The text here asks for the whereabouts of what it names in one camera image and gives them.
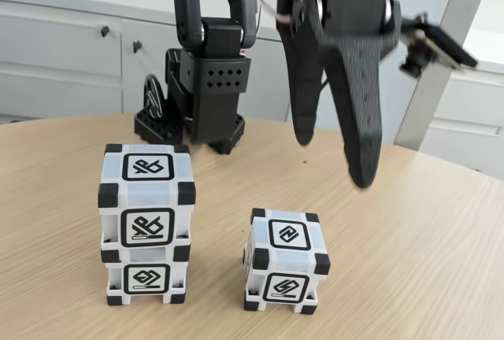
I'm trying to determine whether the white cube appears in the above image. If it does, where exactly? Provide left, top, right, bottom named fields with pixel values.
left=242, top=208, right=332, bottom=314
left=97, top=142, right=197, bottom=250
left=100, top=243, right=192, bottom=308

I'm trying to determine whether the frosted glass partition panel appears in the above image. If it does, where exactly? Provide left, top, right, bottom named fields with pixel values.
left=251, top=0, right=465, bottom=146

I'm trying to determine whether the white drawer cabinet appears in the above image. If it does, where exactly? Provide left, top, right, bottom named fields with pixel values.
left=395, top=27, right=504, bottom=183

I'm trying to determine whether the white cube, paperclip-like symbol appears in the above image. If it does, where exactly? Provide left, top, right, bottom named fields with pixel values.
left=100, top=243, right=192, bottom=308

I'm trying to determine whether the long white cabinet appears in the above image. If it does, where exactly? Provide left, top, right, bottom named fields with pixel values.
left=0, top=0, right=307, bottom=125

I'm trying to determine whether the grey metal partition post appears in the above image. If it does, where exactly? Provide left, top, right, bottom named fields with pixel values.
left=393, top=0, right=498, bottom=148

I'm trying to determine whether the red white servo wire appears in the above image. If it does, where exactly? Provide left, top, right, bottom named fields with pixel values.
left=254, top=0, right=264, bottom=38

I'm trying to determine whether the black camera module with board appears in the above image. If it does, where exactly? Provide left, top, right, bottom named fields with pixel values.
left=399, top=13, right=480, bottom=79

